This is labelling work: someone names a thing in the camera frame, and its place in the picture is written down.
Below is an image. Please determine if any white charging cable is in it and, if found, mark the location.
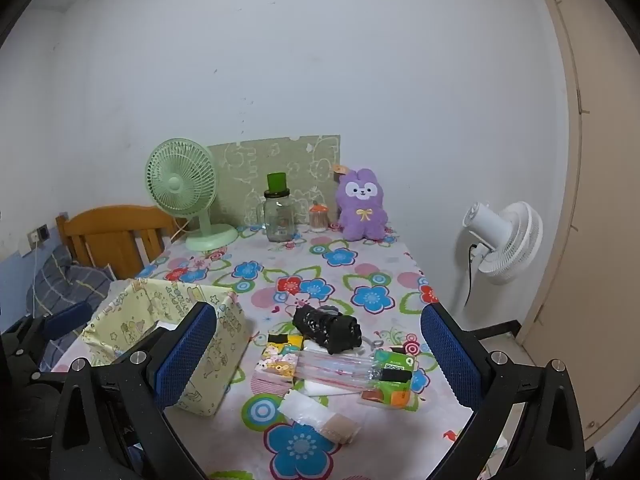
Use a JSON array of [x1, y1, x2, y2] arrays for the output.
[[27, 240, 45, 316]]

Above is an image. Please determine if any white plastic packet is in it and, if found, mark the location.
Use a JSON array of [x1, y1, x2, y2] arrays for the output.
[[278, 389, 342, 428]]

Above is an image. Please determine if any floral tablecloth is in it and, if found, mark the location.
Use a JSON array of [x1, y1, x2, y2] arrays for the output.
[[50, 222, 476, 480]]

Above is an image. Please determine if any wooden bed headboard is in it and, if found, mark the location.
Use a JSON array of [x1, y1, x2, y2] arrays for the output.
[[55, 204, 183, 281]]

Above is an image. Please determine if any cartoon wet wipes packet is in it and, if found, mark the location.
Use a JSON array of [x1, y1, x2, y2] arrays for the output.
[[250, 331, 305, 400]]

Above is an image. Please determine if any dark grey cloth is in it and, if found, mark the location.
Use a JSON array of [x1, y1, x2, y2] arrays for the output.
[[292, 304, 343, 348]]

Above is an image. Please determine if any purple plush bunny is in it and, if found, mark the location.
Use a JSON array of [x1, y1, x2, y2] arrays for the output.
[[331, 164, 390, 242]]

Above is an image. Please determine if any black fan cable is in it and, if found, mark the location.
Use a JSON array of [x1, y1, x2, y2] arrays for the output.
[[464, 242, 483, 309]]

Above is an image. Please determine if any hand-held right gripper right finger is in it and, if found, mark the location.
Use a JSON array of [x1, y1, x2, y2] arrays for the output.
[[420, 302, 586, 480]]

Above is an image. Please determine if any grey plaid pillow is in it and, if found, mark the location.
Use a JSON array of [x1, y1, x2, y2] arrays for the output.
[[25, 245, 113, 321]]

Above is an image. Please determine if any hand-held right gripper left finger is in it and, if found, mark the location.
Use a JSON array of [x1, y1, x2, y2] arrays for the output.
[[50, 301, 218, 480]]

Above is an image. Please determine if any green patterned board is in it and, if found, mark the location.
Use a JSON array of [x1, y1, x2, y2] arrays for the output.
[[206, 135, 342, 228]]

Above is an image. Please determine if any green desk fan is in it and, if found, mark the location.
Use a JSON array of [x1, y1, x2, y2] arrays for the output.
[[145, 138, 238, 252]]

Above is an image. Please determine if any yellow patterned fabric storage box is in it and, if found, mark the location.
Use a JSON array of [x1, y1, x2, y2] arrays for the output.
[[81, 278, 248, 417]]

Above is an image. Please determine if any green and orange tissue packet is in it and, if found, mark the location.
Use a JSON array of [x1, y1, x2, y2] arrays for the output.
[[360, 349, 420, 411]]

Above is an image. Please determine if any cotton swab container orange lid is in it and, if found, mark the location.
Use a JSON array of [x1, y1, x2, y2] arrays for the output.
[[308, 201, 329, 233]]

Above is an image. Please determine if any beige wooden door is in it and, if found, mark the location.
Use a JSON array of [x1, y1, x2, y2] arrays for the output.
[[520, 0, 640, 441]]

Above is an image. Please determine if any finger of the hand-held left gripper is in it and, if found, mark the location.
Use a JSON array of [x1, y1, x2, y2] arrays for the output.
[[35, 301, 103, 343]]

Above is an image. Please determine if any glass jar with green lid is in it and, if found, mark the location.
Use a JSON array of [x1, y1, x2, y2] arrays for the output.
[[256, 172, 297, 244]]

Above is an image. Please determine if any clear packet of straws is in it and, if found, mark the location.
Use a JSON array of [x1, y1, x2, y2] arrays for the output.
[[295, 347, 381, 391]]

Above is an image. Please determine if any white floor fan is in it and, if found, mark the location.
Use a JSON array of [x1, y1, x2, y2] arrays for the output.
[[452, 201, 544, 311]]

